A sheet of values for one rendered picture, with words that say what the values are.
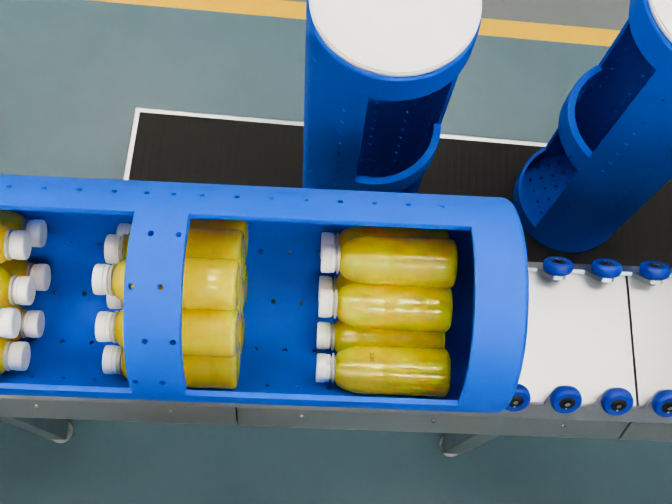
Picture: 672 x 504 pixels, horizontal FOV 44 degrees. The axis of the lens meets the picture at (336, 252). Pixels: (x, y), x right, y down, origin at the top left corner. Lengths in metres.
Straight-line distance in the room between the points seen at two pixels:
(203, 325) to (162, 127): 1.27
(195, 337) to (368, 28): 0.57
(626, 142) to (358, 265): 0.77
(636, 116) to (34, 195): 1.06
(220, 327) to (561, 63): 1.80
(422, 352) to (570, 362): 0.28
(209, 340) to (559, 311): 0.56
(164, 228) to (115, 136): 1.48
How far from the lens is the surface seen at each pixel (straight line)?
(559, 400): 1.25
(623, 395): 1.27
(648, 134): 1.66
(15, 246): 1.15
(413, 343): 1.16
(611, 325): 1.35
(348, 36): 1.34
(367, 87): 1.35
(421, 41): 1.35
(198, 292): 1.03
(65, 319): 1.28
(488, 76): 2.57
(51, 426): 2.07
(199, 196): 1.04
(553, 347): 1.31
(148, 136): 2.27
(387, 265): 1.08
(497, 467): 2.22
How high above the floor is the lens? 2.15
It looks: 71 degrees down
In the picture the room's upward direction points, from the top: 8 degrees clockwise
